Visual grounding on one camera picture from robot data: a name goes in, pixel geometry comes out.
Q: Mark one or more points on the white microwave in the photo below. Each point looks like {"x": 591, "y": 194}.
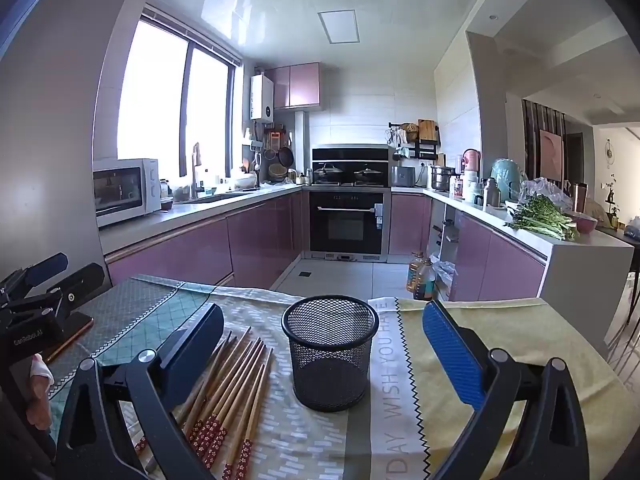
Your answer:
{"x": 125, "y": 190}

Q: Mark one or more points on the wooden cutting board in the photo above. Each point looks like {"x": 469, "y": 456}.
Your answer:
{"x": 426, "y": 130}

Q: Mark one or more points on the ceiling light panel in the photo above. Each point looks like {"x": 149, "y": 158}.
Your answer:
{"x": 339, "y": 26}

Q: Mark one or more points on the pink base cabinets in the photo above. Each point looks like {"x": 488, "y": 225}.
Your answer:
{"x": 200, "y": 245}
{"x": 500, "y": 265}

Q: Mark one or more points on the green leafy vegetables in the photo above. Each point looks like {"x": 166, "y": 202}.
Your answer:
{"x": 542, "y": 215}

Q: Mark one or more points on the silver toaster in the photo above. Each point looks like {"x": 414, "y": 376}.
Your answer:
{"x": 402, "y": 176}

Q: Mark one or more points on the pot with glass lid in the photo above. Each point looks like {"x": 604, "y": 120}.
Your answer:
{"x": 367, "y": 175}
{"x": 327, "y": 174}

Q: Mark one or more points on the pink kettle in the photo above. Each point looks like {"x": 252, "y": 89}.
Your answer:
{"x": 471, "y": 160}

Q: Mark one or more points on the steel faucet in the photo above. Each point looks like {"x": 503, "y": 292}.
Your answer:
{"x": 194, "y": 175}

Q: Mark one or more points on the black built-in oven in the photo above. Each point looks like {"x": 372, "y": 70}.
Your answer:
{"x": 347, "y": 225}

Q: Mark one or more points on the stainless steel pot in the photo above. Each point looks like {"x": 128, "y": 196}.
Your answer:
{"x": 441, "y": 179}

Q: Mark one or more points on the black mesh utensil holder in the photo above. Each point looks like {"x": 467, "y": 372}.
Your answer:
{"x": 332, "y": 375}

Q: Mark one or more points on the kitchen sink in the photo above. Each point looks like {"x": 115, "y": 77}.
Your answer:
{"x": 220, "y": 196}

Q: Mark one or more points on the dark cooking oil bottle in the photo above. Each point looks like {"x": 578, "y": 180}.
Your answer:
{"x": 428, "y": 282}

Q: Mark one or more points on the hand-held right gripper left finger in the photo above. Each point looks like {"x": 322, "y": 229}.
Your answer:
{"x": 195, "y": 355}

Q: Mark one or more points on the clear plastic bag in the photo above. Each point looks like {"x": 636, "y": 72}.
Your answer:
{"x": 547, "y": 191}

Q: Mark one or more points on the wall clock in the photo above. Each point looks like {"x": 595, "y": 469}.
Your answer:
{"x": 609, "y": 152}

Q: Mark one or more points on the brown tumbler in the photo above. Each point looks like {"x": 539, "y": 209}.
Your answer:
{"x": 580, "y": 197}

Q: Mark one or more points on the dark phone with orange edge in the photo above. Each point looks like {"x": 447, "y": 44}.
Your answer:
{"x": 75, "y": 331}

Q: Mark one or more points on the kitchen window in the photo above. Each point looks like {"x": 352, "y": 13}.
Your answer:
{"x": 150, "y": 100}

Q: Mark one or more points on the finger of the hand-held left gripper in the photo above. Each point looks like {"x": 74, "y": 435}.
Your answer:
{"x": 85, "y": 285}
{"x": 47, "y": 269}

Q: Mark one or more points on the bundle of wooden chopsticks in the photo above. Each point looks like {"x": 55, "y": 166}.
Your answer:
{"x": 235, "y": 390}

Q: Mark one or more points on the black wall rack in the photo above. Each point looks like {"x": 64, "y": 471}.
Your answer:
{"x": 425, "y": 149}

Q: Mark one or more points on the teal kitchen appliance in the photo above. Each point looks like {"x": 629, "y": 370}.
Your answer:
{"x": 507, "y": 180}

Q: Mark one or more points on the pink bowl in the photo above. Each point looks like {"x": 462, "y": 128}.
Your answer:
{"x": 585, "y": 224}

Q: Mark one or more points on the brown bowls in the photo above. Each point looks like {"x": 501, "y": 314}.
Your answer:
{"x": 277, "y": 172}

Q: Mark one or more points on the patterned tablecloth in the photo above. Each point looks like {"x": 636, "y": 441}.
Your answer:
{"x": 310, "y": 435}

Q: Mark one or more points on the framed wall picture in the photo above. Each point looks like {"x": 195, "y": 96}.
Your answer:
{"x": 551, "y": 150}

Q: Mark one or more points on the yellow cooking oil bottle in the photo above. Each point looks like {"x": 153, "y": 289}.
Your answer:
{"x": 414, "y": 275}

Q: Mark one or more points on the person's left hand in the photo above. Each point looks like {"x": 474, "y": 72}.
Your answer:
{"x": 41, "y": 395}

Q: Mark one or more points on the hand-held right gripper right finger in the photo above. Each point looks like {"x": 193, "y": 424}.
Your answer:
{"x": 452, "y": 355}

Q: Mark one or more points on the white water heater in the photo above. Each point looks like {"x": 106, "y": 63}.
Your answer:
{"x": 261, "y": 97}

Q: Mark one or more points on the hanging frying pan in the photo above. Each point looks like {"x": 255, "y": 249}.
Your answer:
{"x": 286, "y": 156}

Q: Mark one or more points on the black range hood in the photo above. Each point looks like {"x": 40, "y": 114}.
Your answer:
{"x": 350, "y": 152}

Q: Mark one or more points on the white canister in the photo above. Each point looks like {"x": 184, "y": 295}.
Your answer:
{"x": 471, "y": 186}

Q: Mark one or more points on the pink wall cabinet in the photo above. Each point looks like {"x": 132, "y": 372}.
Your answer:
{"x": 297, "y": 85}

